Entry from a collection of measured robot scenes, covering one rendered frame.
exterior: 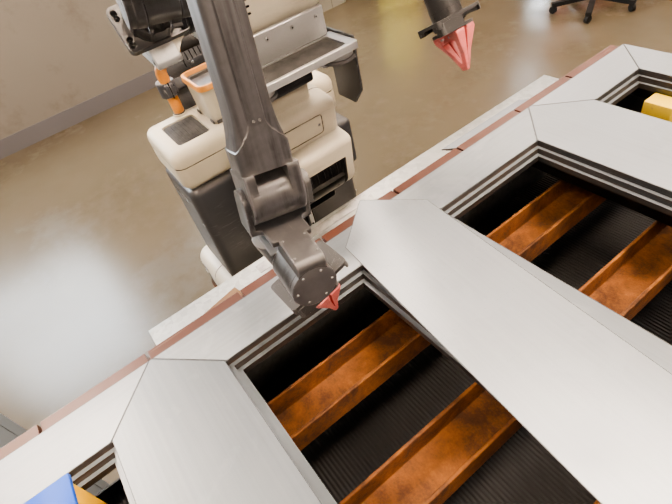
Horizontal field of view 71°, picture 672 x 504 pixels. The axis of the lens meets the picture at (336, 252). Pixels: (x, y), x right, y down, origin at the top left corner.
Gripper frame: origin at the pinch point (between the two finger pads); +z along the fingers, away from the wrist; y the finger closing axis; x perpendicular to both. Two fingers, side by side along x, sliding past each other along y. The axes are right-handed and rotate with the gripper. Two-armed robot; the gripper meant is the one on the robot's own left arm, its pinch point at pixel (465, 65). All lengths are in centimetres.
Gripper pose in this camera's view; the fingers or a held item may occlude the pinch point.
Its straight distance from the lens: 97.7
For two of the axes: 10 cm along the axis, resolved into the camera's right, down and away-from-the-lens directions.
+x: -4.2, -1.3, 9.0
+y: 7.9, -5.3, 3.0
